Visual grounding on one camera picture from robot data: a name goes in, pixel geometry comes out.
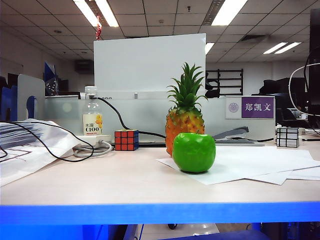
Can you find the coloured Rubik's cube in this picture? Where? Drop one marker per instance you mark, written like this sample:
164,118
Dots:
126,140

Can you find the white board panel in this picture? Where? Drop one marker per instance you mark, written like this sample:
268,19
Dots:
150,65

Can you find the green plastic apple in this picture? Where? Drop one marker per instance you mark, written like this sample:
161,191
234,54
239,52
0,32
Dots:
193,152

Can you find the blue board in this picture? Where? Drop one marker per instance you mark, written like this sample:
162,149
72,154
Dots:
7,102

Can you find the large printed drawing sheet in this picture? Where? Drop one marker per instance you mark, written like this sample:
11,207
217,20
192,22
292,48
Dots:
30,155

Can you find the clear C100 drink bottle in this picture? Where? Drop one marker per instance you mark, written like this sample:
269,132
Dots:
92,125

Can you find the white divider with cut-out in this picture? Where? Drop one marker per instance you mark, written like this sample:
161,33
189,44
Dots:
27,85

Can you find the plastic pineapple with green crown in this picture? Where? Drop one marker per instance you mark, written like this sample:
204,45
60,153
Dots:
180,125

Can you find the frosted glass desk partition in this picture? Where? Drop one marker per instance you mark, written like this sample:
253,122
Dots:
145,115

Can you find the ceiling light panel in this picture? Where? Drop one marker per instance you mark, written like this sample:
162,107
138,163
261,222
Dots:
287,48
275,48
209,47
228,12
86,11
107,12

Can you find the black wall rack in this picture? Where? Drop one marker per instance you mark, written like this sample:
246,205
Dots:
230,80

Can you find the white power adapter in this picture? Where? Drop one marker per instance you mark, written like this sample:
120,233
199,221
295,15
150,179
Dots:
90,139

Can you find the white paper sheet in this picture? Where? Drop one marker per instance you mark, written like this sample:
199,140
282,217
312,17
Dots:
250,160
275,178

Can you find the black column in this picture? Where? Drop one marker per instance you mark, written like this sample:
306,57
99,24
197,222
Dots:
314,75

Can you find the grey stapler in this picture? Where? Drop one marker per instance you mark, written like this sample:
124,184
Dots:
233,131

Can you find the silver mirror cube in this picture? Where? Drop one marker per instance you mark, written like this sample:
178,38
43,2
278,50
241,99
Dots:
287,137

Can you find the purple and white nameplate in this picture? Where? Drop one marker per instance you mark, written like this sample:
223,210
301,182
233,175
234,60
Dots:
257,107

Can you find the blue dotted poster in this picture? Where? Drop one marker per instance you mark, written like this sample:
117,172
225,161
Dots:
50,80

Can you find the red hanging ornament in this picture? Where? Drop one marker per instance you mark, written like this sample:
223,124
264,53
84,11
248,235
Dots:
99,30

